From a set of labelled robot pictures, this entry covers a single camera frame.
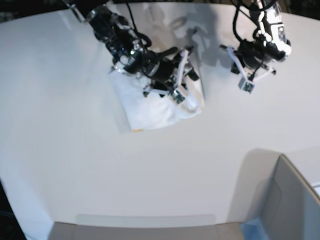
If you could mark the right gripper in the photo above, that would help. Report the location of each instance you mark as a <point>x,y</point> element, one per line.
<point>162,70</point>

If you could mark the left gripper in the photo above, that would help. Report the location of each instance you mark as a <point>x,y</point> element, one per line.
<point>255,55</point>

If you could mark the white t-shirt with print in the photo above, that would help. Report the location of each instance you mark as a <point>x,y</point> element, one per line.
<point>133,112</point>

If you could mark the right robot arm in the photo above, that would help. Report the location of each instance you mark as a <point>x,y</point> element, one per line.
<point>122,39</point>

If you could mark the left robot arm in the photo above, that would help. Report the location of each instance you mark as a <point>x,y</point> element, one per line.
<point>267,18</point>

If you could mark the grey cardboard box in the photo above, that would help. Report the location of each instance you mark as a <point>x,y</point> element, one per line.
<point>273,200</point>

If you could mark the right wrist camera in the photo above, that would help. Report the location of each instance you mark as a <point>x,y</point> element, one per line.
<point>177,96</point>

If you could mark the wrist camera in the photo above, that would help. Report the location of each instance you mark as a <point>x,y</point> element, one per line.
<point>177,96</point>
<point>246,85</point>

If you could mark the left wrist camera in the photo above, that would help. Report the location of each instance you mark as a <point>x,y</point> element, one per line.
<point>246,85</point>

